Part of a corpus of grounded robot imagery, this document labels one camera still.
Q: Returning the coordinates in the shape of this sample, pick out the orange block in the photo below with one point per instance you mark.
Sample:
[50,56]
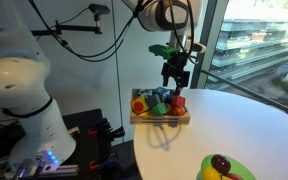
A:
[178,101]

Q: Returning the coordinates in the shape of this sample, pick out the green plate with fruit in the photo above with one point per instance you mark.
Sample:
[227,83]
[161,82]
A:
[244,170]

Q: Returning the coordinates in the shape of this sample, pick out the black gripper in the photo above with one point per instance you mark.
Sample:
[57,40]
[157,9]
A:
[177,65]

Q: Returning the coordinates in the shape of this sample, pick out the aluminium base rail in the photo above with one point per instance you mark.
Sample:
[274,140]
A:
[65,170]

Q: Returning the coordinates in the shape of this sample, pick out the green cube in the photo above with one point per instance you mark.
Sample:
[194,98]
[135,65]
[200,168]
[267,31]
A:
[159,109]

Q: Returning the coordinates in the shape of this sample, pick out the blue white patterned block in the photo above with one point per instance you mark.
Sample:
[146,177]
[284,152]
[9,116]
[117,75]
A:
[162,91]

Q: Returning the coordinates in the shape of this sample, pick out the soft cube with red circles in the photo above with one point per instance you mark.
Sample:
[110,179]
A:
[138,106]

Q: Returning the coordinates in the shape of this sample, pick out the black robot stand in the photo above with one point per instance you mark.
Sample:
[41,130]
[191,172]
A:
[80,120]

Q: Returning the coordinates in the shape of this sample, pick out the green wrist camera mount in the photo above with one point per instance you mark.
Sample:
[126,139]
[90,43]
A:
[162,51]

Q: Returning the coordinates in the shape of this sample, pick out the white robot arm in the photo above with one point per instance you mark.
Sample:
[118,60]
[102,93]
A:
[17,83]

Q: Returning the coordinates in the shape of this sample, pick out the lime green block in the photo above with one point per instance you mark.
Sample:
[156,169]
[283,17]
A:
[225,178]

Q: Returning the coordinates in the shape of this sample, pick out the red toy fruit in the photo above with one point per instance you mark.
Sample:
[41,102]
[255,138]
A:
[233,176]

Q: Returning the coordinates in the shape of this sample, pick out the dark purple toy plum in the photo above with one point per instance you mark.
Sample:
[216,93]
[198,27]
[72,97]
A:
[220,164]

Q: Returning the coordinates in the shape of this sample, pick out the black camera on boom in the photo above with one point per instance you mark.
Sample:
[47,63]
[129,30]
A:
[99,9]

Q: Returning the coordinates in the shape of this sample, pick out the dark window frame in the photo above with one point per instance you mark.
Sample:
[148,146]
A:
[214,20]

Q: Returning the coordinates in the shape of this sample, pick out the grey cube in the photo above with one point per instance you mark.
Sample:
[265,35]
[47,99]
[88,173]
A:
[153,101]

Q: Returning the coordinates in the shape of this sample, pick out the wooden tray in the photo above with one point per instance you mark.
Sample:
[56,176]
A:
[154,119]

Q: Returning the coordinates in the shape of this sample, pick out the yellow orange toy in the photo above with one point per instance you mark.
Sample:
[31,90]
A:
[178,111]

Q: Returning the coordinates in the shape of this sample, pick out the orange black clamp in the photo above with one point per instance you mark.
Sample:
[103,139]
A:
[100,165]
[99,128]

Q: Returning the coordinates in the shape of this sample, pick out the yellow toy lemon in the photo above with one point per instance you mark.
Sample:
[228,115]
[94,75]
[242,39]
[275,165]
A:
[210,174]

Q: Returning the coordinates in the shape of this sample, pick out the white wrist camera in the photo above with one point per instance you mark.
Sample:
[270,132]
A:
[200,47]

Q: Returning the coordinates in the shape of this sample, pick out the glass office building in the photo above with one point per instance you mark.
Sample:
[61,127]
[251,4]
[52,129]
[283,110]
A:
[250,43]

